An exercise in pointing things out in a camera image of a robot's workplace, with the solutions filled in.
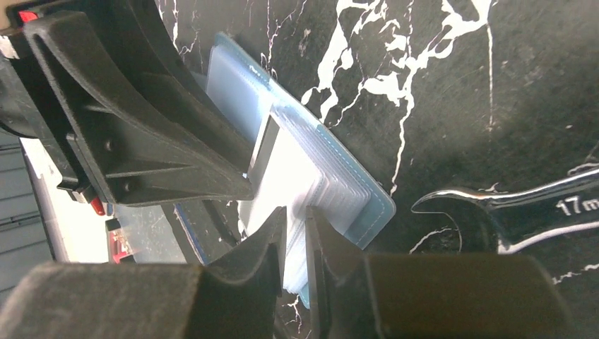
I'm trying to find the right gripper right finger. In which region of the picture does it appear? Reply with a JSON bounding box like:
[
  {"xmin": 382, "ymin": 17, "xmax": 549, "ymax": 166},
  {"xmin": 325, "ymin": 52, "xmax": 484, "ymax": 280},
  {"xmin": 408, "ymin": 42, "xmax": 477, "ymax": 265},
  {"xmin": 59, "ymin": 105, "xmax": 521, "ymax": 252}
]
[{"xmin": 305, "ymin": 206, "xmax": 574, "ymax": 338}]

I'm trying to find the silver wrench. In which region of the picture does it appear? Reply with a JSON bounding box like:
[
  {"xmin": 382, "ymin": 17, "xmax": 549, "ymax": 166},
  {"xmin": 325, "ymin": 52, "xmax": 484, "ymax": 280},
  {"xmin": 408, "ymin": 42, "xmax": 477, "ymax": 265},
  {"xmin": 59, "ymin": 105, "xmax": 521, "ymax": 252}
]
[{"xmin": 411, "ymin": 168, "xmax": 598, "ymax": 254}]

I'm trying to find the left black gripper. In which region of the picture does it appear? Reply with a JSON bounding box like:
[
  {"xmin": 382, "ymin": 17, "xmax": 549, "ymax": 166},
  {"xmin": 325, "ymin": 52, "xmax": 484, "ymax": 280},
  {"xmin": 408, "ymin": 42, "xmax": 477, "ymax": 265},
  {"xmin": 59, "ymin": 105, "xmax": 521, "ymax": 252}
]
[{"xmin": 1, "ymin": 1, "xmax": 254, "ymax": 216}]

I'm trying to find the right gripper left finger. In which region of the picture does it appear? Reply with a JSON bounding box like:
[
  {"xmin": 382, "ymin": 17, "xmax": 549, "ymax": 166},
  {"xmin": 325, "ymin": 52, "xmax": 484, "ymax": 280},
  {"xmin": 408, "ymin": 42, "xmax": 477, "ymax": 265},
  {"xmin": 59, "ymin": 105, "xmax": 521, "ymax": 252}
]
[{"xmin": 1, "ymin": 207, "xmax": 287, "ymax": 338}]

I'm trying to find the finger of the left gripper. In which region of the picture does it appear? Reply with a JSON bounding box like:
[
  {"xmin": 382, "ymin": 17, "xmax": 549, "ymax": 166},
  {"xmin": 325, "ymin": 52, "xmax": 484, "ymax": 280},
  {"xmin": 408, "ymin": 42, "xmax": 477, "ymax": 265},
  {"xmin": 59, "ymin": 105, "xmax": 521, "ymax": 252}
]
[{"xmin": 80, "ymin": 1, "xmax": 251, "ymax": 174}]

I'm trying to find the blue card holder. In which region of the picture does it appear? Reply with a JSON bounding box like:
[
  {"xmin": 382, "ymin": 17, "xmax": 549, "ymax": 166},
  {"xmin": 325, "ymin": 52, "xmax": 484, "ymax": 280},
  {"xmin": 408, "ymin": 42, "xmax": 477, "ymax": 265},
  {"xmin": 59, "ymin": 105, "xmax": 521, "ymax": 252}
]
[{"xmin": 205, "ymin": 32, "xmax": 396, "ymax": 307}]

